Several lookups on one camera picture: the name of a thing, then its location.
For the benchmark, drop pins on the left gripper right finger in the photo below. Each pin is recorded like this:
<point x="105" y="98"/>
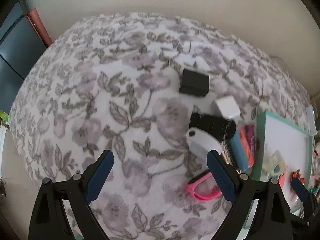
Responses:
<point x="224" y="174"/>

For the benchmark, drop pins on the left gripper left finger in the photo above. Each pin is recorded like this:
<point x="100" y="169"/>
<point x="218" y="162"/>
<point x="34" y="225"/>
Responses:
<point x="96" y="174"/>

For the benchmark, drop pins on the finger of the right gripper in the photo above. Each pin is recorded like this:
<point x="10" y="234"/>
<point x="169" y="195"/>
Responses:
<point x="300" y="190"/>

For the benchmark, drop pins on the orange blue toy block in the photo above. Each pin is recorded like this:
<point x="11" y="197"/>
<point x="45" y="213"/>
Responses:
<point x="241" y="150"/>

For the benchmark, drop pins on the black gold patterned lighter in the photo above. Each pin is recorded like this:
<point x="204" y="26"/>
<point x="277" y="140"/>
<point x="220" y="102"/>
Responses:
<point x="228" y="155"/>

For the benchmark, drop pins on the white plastic frame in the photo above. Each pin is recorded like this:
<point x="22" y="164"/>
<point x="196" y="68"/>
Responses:
<point x="274" y="166"/>

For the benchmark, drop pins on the white charger cube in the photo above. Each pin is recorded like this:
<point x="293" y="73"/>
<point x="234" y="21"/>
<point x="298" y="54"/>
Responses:
<point x="226" y="107"/>

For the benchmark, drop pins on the black power adapter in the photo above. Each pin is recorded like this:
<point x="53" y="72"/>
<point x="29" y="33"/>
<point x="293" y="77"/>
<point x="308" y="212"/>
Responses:
<point x="194" y="83"/>

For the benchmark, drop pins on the pink sunglasses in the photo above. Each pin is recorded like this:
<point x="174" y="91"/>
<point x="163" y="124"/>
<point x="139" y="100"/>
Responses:
<point x="203" y="187"/>

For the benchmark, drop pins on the teal white shallow box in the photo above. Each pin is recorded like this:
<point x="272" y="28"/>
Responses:
<point x="275" y="133"/>

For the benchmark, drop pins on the magenta lighter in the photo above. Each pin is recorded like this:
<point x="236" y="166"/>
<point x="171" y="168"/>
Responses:
<point x="250" y="136"/>

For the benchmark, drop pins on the white power bank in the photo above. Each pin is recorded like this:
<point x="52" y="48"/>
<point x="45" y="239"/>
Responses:
<point x="311" y="119"/>

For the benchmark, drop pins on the floral grey white blanket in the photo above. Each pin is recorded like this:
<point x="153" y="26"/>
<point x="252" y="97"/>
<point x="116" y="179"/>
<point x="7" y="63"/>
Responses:
<point x="112" y="82"/>

